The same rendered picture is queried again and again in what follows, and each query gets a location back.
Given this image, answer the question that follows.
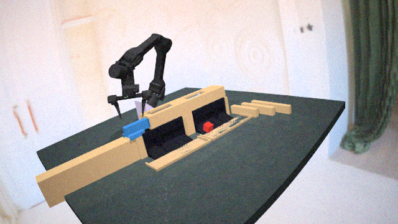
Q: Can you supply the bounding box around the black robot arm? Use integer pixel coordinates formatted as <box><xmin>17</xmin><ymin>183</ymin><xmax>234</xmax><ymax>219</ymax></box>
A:
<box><xmin>108</xmin><ymin>33</ymin><xmax>172</xmax><ymax>108</ymax></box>

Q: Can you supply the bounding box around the small red block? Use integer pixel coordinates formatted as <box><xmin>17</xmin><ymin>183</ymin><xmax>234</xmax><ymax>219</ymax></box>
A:
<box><xmin>203</xmin><ymin>122</ymin><xmax>213</xmax><ymax>133</ymax></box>

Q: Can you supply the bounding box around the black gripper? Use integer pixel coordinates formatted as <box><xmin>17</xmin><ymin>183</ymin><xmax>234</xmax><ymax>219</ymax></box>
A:
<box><xmin>108</xmin><ymin>78</ymin><xmax>152</xmax><ymax>119</ymax></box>

